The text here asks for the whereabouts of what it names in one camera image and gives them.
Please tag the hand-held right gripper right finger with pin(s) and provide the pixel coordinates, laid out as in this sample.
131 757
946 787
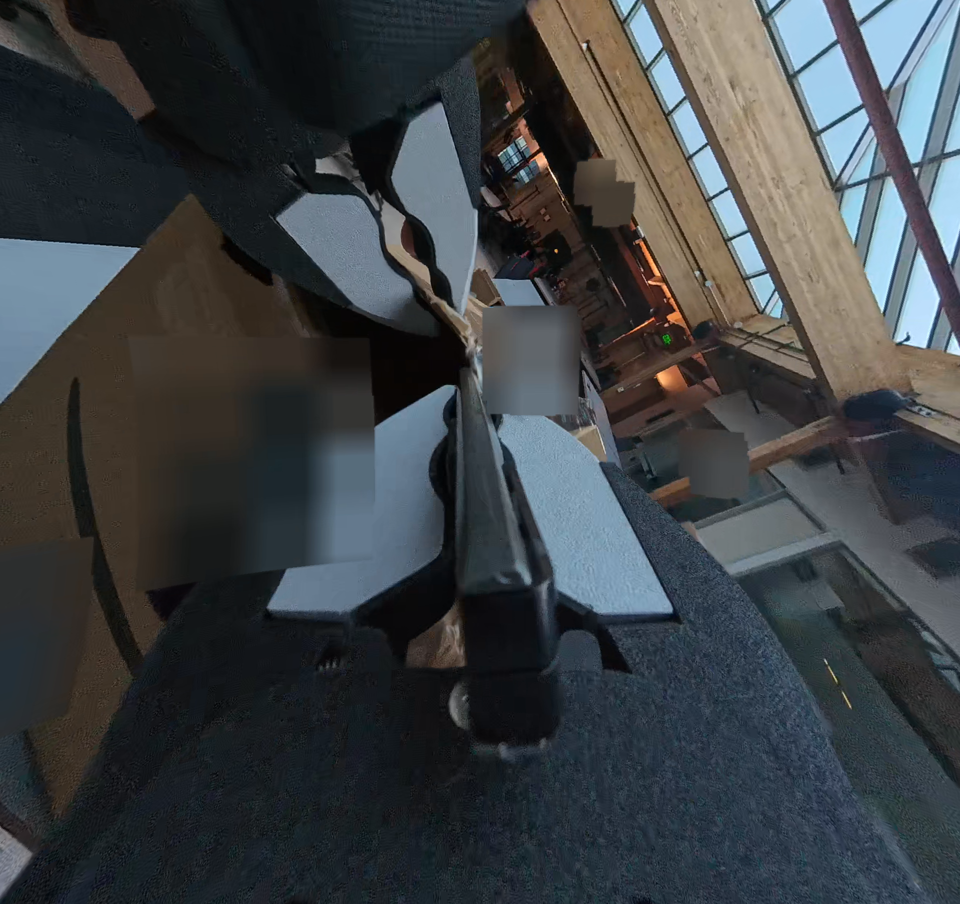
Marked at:
592 536

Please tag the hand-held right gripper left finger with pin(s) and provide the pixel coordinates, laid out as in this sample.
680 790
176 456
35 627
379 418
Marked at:
405 499

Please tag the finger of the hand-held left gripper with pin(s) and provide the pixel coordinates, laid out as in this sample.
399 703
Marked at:
442 183
337 243

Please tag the grey utility knife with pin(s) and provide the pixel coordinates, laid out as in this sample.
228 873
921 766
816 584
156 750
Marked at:
495 529

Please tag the brown cardboard box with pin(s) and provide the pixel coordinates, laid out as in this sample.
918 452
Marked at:
45 469

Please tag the bright paned window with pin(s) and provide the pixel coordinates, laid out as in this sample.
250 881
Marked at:
517 155

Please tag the skylight window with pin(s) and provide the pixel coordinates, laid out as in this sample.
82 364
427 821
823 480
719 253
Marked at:
825 56

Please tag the rust red pipe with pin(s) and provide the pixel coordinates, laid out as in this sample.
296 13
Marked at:
862 93

